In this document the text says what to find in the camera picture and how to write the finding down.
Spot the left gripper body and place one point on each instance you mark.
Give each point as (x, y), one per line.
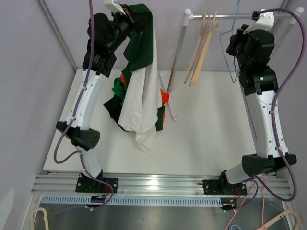
(123, 26)

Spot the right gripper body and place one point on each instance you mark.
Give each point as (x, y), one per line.
(237, 46)

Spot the dark green t shirt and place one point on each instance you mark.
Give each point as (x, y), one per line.
(139, 52)

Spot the beige hanger of orange shirt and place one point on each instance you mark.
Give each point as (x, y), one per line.
(210, 30)

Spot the pink wire hanger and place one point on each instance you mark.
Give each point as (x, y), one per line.
(209, 20)

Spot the orange t shirt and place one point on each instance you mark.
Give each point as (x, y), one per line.
(165, 96)

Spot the beige wooden hanger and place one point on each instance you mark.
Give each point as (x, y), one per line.
(203, 28)

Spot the black t shirt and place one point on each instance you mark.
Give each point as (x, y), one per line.
(114, 107)

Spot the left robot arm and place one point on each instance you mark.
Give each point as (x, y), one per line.
(105, 36)

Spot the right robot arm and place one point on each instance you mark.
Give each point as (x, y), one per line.
(259, 85)

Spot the white printed t shirt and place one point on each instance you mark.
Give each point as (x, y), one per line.
(141, 103)

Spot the pink hanger bottom right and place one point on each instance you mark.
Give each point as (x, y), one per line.
(255, 184)

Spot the metal clothes rack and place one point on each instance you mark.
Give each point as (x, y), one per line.
(188, 16)

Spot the white perforated plastic basket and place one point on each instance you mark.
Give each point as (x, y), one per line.
(162, 79)

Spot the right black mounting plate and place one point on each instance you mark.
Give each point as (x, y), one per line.
(219, 187)

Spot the black mounting plate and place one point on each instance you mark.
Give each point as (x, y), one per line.
(87, 185)
(219, 187)

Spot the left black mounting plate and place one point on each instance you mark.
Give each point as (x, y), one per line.
(87, 185)

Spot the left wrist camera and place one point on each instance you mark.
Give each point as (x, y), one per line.
(113, 6)

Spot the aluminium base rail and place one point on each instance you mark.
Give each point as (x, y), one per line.
(61, 182)

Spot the slotted cable duct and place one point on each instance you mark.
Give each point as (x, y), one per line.
(132, 200)

